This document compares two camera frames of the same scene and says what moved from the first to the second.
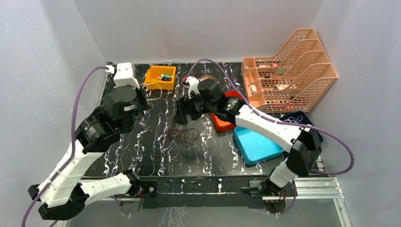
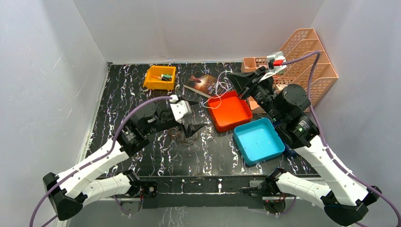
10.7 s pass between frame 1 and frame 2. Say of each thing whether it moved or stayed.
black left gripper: moved
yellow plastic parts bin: stayed
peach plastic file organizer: stayed
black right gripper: moved
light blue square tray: stayed
